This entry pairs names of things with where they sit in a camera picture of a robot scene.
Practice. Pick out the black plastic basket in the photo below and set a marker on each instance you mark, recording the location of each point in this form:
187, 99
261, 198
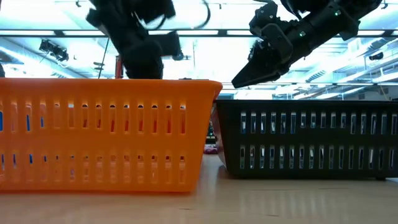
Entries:
230, 140

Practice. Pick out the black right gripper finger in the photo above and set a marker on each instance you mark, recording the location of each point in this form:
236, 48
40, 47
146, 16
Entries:
267, 70

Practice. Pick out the dark ceiling fixture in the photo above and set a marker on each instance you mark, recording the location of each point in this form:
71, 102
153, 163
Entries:
376, 56

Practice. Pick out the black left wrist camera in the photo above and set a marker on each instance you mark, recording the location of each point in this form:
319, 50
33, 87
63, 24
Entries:
169, 43

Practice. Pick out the orange plastic basket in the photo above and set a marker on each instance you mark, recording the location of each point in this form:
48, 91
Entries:
93, 143

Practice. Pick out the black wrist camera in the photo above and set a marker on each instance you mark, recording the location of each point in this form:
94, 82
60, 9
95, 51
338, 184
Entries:
169, 43
263, 14

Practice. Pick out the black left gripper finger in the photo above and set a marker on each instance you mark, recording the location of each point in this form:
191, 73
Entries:
143, 67

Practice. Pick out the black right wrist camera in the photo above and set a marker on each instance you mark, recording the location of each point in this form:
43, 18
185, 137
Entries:
263, 14

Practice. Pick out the black ceiling spotlight cluster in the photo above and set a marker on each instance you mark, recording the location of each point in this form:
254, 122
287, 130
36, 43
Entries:
54, 49

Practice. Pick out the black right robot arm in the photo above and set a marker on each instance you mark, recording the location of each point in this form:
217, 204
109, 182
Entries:
335, 18

